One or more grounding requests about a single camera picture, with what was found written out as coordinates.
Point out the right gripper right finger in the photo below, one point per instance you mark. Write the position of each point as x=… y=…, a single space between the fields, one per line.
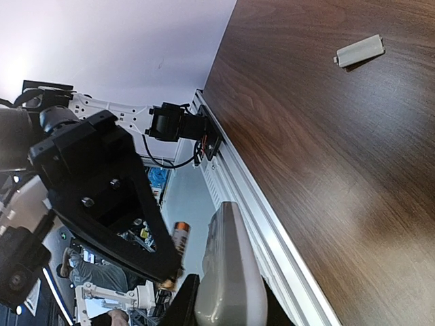
x=276 y=316

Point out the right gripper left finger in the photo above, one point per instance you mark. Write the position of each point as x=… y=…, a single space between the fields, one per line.
x=181 y=310

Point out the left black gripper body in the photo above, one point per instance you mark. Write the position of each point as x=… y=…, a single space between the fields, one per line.
x=87 y=162

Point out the white remote control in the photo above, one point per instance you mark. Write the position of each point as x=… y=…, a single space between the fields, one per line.
x=231 y=268

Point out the grey battery cover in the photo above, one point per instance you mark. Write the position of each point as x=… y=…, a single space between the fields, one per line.
x=360 y=51

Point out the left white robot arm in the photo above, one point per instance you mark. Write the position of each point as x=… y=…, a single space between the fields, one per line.
x=134 y=236

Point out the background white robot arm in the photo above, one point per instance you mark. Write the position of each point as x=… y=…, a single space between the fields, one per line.
x=133 y=300

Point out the person in grey shirt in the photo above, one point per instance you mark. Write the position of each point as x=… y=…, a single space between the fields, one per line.
x=108 y=276

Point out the aluminium front rail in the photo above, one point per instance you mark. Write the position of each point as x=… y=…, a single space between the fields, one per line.
x=278 y=259

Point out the white slotted cable duct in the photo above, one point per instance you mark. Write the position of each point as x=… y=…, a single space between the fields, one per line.
x=213 y=182

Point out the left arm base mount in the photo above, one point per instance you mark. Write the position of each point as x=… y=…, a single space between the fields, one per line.
x=212 y=138

